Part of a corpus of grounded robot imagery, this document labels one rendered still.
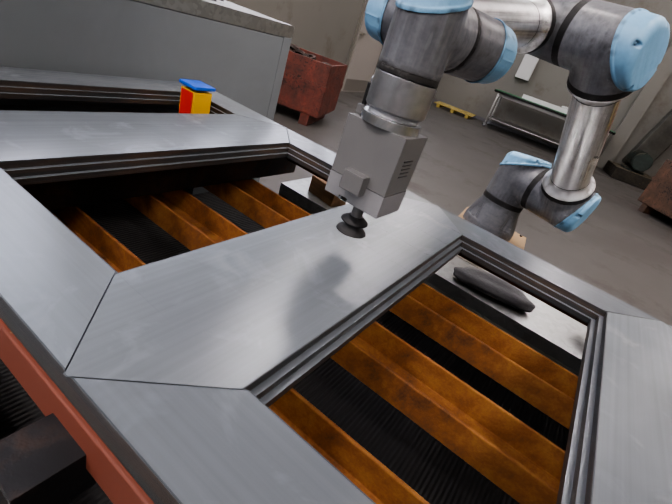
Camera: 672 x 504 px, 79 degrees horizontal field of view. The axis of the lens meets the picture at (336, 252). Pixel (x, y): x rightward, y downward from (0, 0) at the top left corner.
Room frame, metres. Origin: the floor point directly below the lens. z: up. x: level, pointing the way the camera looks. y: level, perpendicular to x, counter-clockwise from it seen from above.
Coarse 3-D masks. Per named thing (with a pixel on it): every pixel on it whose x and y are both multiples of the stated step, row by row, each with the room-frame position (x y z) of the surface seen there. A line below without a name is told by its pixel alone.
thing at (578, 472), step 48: (0, 96) 0.68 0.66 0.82; (48, 96) 0.75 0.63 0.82; (96, 96) 0.84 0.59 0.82; (144, 96) 0.94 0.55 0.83; (288, 144) 0.93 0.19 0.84; (528, 288) 0.66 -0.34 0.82; (336, 336) 0.34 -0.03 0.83; (288, 384) 0.27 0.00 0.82; (96, 432) 0.18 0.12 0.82; (576, 432) 0.34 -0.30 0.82; (144, 480) 0.15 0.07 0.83; (576, 480) 0.27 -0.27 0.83
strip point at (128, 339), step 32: (128, 288) 0.30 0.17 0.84; (96, 320) 0.25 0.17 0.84; (128, 320) 0.26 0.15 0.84; (160, 320) 0.27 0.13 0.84; (96, 352) 0.22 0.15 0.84; (128, 352) 0.23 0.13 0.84; (160, 352) 0.24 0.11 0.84; (192, 352) 0.25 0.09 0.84; (192, 384) 0.22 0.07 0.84; (224, 384) 0.23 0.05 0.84
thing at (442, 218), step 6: (408, 198) 0.84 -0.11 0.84; (408, 204) 0.80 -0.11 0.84; (414, 204) 0.81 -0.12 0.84; (420, 204) 0.82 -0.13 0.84; (420, 210) 0.79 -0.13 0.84; (426, 210) 0.80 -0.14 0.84; (432, 210) 0.81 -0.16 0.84; (432, 216) 0.78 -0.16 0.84; (438, 216) 0.79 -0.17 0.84; (444, 216) 0.80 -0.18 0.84; (444, 222) 0.77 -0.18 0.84; (450, 222) 0.78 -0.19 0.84; (456, 228) 0.76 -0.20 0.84; (462, 234) 0.74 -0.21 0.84
